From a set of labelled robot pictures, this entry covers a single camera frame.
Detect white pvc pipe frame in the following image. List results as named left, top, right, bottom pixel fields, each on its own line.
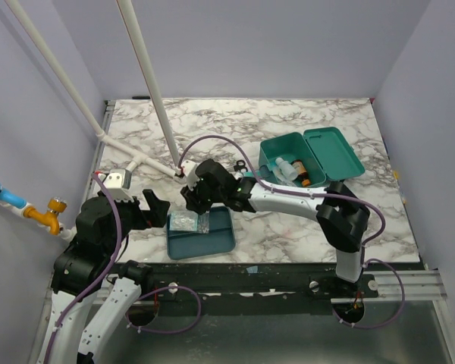
left=3, top=0, right=190, bottom=243

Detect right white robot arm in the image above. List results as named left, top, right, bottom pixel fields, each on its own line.
left=180, top=158, right=370, bottom=297

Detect teal medicine kit box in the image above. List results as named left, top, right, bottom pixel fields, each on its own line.
left=258, top=127, right=365, bottom=187

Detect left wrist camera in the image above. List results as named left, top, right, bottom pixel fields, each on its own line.
left=102, top=169, right=133, bottom=202

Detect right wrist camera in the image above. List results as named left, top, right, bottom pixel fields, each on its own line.
left=177, top=159, right=199, bottom=189

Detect black handled scissors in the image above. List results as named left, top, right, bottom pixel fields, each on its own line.
left=234, top=160, right=249, bottom=173

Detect clear zip bag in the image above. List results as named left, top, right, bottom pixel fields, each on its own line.
left=196, top=212, right=210, bottom=234

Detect white plastic bottle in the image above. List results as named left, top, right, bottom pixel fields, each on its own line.
left=275, top=157, right=298, bottom=181

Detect teal bandage packet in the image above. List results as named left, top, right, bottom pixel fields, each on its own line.
left=169, top=211, right=198, bottom=232

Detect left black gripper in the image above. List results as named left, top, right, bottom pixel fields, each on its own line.
left=105, top=187, right=170, bottom=254

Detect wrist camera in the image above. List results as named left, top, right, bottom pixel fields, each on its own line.
left=177, top=159, right=199, bottom=189
left=102, top=169, right=133, bottom=202

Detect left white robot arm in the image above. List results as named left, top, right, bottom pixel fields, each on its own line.
left=37, top=190, right=170, bottom=363

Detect orange blue pipe valve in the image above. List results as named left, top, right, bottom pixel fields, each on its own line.
left=0, top=183, right=74, bottom=240

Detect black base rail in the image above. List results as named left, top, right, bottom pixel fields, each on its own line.
left=60, top=261, right=428, bottom=315

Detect brown medicine bottle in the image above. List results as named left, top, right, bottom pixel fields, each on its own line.
left=291, top=159, right=312, bottom=187

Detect teal divided tray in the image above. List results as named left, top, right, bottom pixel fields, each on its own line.
left=166, top=206, right=236, bottom=260

